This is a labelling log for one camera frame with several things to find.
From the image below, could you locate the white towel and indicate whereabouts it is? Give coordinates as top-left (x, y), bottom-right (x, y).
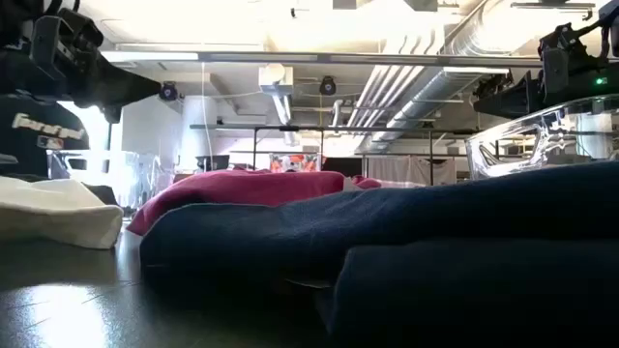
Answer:
top-left (0, 175), bottom-right (125, 251)

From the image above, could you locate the white curtain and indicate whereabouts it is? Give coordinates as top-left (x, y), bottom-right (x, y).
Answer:
top-left (362, 154), bottom-right (458, 188)

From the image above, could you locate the person's leg in black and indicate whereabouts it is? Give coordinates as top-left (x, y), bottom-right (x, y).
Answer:
top-left (0, 91), bottom-right (93, 183)

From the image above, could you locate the floral poster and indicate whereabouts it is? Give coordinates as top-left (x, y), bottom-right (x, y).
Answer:
top-left (269, 153), bottom-right (321, 174)

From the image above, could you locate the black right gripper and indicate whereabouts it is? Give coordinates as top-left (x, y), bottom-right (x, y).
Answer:
top-left (472, 60), bottom-right (619, 120)

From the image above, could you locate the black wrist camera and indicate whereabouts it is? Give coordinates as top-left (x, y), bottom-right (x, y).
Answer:
top-left (537, 21), bottom-right (611, 73)
top-left (29, 7), bottom-right (105, 63)

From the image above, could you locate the black panel board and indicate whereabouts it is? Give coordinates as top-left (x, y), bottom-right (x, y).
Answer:
top-left (321, 157), bottom-right (364, 178)

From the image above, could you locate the clear plastic basket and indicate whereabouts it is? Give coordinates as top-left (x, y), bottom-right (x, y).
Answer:
top-left (45, 148), bottom-right (168, 210)
top-left (465, 93), bottom-right (619, 181)

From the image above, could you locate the white ceiling unit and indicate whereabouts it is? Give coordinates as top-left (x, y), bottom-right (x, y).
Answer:
top-left (257, 63), bottom-right (295, 96)

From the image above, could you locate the black table mat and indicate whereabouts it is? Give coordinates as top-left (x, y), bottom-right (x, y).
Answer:
top-left (0, 226), bottom-right (339, 348)

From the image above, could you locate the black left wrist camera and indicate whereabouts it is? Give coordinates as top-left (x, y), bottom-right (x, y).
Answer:
top-left (29, 7), bottom-right (105, 63)

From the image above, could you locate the thin white hanging cord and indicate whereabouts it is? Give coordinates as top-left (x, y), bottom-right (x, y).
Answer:
top-left (200, 61), bottom-right (215, 170)

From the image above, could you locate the dark desktop monitor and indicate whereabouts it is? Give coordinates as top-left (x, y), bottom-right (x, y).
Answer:
top-left (194, 154), bottom-right (231, 173)

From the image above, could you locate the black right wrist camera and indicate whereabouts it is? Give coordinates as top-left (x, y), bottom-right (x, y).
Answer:
top-left (537, 21), bottom-right (611, 73)

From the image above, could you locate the black metal rack frame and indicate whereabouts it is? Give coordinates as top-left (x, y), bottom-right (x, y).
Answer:
top-left (189, 123), bottom-right (480, 188)

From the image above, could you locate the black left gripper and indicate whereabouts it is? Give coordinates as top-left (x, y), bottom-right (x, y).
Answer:
top-left (28, 45), bottom-right (163, 110)

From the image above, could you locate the long light bar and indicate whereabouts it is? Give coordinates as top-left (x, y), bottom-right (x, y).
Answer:
top-left (100, 49), bottom-right (545, 68)

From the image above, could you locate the silver spiral air duct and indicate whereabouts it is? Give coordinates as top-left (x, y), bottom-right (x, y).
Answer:
top-left (357, 0), bottom-right (543, 156)

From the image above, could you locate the magenta towel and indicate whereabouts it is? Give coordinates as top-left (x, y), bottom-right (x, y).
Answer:
top-left (125, 168), bottom-right (383, 237)

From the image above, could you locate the navy blue towel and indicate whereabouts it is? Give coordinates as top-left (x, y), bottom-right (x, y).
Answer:
top-left (138, 161), bottom-right (619, 348)

